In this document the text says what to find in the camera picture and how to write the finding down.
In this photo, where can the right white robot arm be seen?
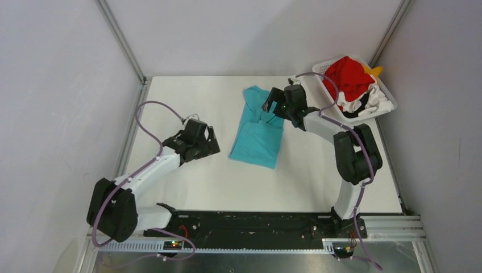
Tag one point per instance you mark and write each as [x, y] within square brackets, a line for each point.
[357, 156]

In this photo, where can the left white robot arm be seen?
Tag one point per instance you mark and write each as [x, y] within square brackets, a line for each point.
[113, 209]

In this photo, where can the right controller board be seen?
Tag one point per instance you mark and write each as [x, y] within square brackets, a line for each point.
[343, 252]

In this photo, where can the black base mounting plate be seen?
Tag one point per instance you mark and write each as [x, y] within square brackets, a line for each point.
[252, 230]

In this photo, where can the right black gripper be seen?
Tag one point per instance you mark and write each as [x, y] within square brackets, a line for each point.
[278, 96]

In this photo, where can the red t shirt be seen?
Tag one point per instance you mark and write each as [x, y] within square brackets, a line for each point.
[350, 78]

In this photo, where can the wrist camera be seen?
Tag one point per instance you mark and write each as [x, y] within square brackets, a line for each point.
[293, 81]
[194, 116]

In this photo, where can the white and black t shirt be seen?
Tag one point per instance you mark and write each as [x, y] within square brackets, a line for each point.
[373, 101]

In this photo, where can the teal t shirt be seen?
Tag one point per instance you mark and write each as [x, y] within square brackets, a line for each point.
[259, 135]

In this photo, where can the controller board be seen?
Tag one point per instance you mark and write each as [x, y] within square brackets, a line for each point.
[343, 252]
[173, 245]

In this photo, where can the yellow t shirt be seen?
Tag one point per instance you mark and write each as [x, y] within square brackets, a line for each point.
[375, 72]

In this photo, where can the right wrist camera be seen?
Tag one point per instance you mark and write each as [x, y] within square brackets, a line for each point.
[293, 81]

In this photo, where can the left controller board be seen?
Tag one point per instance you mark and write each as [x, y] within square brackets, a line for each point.
[173, 245]

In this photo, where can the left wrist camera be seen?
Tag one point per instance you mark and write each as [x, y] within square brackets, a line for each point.
[194, 116]

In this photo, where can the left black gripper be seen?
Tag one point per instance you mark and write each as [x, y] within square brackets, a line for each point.
[210, 147]

